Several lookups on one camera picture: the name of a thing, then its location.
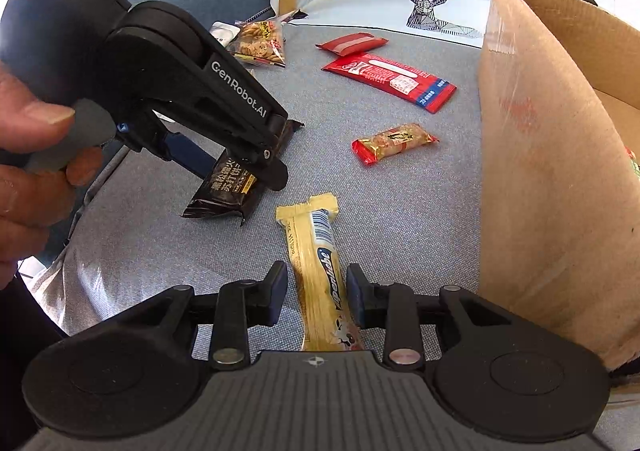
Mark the black snack packet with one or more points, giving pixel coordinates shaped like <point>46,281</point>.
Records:
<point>228,190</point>

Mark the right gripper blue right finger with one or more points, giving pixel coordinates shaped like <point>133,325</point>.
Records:
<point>357,286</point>

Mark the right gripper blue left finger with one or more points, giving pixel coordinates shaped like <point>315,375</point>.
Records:
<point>273,290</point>

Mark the small red snack packet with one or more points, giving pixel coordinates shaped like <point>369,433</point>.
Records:
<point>353,43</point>

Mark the clear peanut snack bag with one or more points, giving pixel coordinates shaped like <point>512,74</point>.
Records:
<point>260,42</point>

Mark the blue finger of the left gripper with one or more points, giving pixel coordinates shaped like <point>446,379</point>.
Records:
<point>263,164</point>
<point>189,155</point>

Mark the open cardboard box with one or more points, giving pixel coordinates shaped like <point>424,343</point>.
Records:
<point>559,218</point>

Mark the yellow wafer bar packet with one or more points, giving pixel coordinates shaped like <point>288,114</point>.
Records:
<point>321,289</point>

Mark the purple white tube packet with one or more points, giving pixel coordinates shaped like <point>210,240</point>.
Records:
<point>224,33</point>

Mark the small red nut candy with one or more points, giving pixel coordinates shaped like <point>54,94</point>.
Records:
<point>391,142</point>

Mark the long red snack packet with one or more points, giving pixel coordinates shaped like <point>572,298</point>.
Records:
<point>422,89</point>

